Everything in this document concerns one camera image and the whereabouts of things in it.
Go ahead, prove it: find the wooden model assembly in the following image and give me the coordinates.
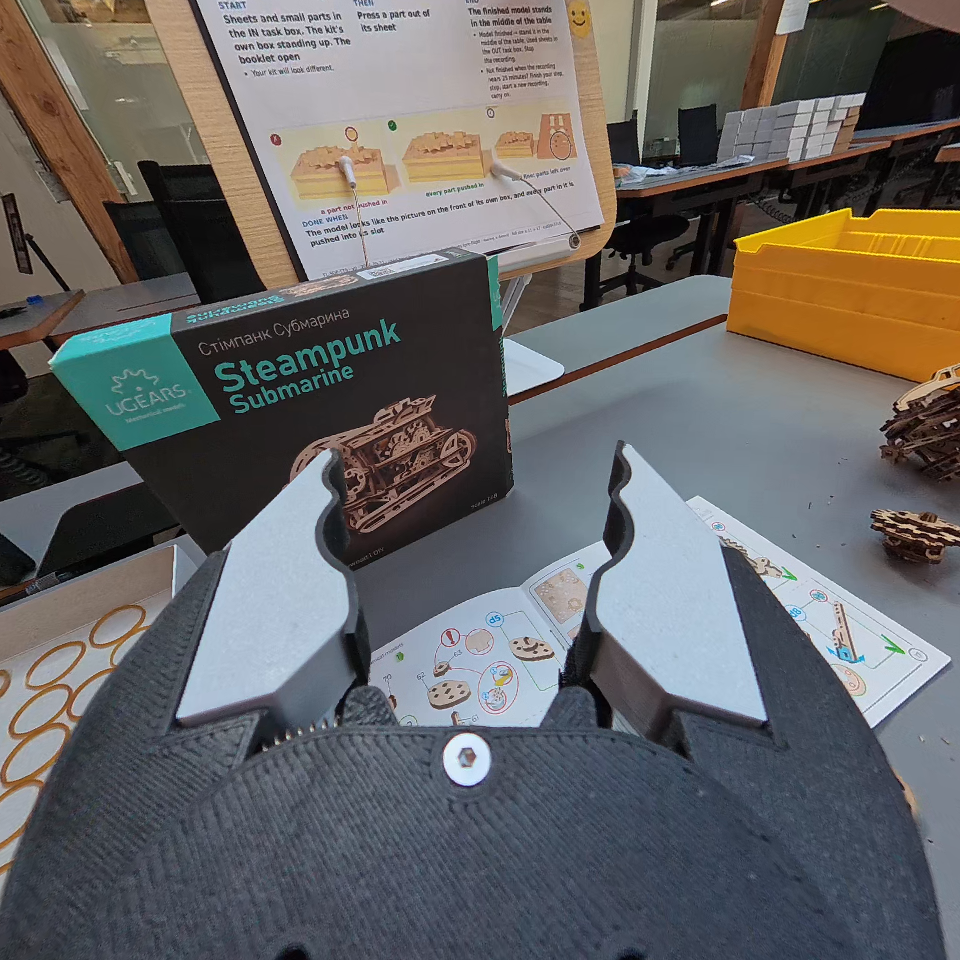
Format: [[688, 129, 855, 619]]
[[879, 363, 960, 481]]

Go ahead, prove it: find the small wooden gear assembly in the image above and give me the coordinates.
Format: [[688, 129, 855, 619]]
[[870, 508, 960, 565]]

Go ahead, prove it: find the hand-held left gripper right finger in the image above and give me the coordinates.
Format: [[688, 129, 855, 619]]
[[558, 441, 771, 744]]

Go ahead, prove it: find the stack of white boxes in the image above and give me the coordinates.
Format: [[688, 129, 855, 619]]
[[716, 93, 870, 165]]

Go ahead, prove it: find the white cardboard tray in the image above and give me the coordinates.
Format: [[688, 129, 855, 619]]
[[0, 543, 198, 894]]

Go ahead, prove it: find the grey desk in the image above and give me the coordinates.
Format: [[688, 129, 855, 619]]
[[352, 315, 960, 939]]

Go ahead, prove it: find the wooden document stand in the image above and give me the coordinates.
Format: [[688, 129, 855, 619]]
[[142, 0, 618, 406]]

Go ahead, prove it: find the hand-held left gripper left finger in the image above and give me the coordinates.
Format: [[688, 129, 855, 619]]
[[174, 448, 372, 751]]

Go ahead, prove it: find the background work table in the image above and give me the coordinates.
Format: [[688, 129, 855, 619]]
[[613, 120, 960, 297]]

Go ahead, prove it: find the long table with wooden edge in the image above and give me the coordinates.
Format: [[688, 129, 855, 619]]
[[0, 271, 200, 354]]

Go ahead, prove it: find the yellow plastic bin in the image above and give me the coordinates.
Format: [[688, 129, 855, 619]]
[[726, 208, 960, 384]]

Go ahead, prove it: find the grey table with brown edge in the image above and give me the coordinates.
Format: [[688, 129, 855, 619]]
[[502, 273, 732, 406]]

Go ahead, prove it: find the printed instruction sheet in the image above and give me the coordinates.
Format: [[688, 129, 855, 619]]
[[187, 0, 605, 282]]

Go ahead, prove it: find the black office chair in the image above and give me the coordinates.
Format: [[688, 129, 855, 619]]
[[606, 111, 693, 295], [103, 198, 189, 282], [137, 159, 265, 303], [676, 103, 723, 160]]

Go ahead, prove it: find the white instruction booklet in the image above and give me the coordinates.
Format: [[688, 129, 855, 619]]
[[367, 495, 952, 729]]

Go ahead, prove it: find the black model kit box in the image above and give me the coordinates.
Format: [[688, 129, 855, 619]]
[[48, 251, 519, 575]]

